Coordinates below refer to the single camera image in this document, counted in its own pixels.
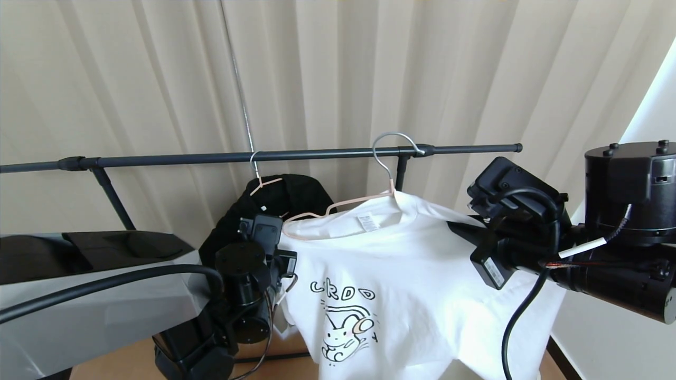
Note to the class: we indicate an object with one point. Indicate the beige curtain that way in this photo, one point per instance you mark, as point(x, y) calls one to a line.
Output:
point(422, 68)

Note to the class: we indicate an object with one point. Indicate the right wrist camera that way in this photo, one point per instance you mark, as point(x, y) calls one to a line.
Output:
point(507, 184)

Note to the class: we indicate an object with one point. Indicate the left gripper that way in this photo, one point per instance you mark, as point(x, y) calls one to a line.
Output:
point(285, 264)

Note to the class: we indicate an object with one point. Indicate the white garment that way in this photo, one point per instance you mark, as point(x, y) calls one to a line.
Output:
point(422, 274)

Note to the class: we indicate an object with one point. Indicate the black garment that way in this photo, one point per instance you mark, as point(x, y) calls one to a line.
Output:
point(301, 192)

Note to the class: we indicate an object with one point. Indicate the pink clothes hanger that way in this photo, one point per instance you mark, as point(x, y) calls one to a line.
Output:
point(391, 184)
point(259, 181)

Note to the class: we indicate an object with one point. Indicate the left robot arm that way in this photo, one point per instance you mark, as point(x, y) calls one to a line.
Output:
point(79, 306)

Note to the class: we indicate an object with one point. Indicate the black clothes rack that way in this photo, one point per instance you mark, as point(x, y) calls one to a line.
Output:
point(185, 158)

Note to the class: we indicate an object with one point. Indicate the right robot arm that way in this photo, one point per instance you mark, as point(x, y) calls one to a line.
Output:
point(628, 184)

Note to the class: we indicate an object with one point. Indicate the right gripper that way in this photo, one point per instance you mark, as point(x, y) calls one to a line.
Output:
point(507, 256)

